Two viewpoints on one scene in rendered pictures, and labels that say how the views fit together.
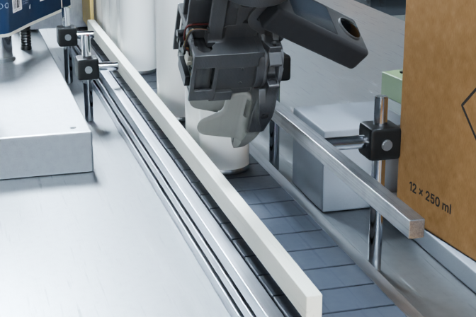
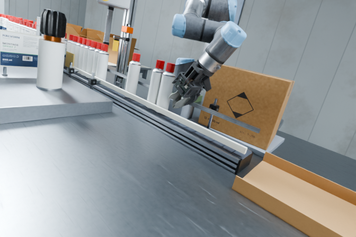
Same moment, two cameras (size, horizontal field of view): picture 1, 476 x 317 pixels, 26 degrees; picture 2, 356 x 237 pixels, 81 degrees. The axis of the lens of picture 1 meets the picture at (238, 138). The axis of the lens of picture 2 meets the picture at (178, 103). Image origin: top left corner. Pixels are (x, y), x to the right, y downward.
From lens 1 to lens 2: 58 cm
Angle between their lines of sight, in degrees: 37
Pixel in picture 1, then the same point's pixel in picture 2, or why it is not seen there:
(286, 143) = not seen: hidden behind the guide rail
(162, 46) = (131, 79)
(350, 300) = not seen: hidden behind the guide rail
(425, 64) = (214, 91)
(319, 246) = not seen: hidden behind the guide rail
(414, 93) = (210, 97)
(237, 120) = (183, 102)
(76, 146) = (108, 105)
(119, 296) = (165, 149)
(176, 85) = (133, 89)
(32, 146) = (97, 105)
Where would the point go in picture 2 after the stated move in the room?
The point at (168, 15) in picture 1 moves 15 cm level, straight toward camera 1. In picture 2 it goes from (134, 71) to (152, 79)
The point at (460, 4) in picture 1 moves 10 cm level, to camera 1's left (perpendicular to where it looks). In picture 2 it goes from (230, 79) to (212, 76)
